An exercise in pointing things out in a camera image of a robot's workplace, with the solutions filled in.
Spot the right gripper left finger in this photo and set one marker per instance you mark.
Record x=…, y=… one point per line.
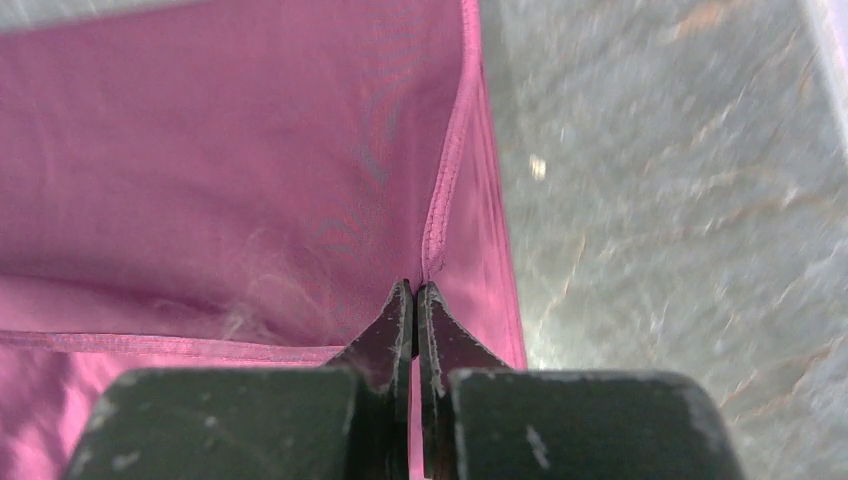
x=345, y=419

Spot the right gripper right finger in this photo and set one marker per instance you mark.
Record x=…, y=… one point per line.
x=484, y=420

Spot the purple cloth napkin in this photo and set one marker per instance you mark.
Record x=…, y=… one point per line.
x=235, y=183

